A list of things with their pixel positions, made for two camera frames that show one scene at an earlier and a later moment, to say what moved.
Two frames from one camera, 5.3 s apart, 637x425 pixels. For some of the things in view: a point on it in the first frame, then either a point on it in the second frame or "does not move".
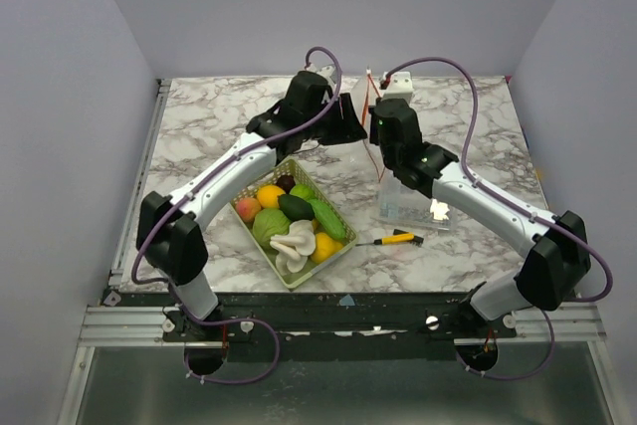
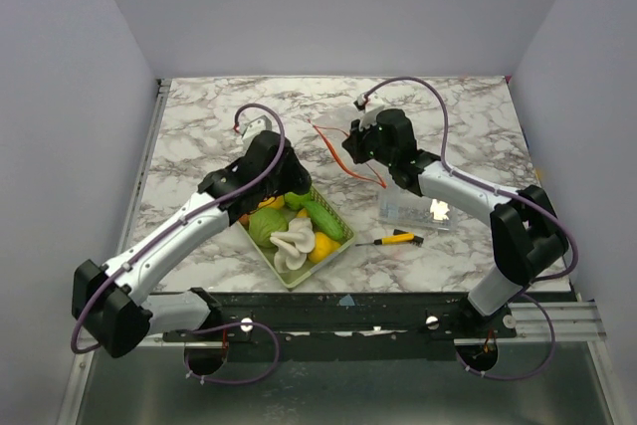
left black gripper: (347, 127) -> (297, 176)
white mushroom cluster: (294, 247) does not move
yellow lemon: (325, 246) does not move
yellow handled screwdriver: (399, 237) does not move
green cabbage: (269, 222) does not move
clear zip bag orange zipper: (369, 79) -> (389, 200)
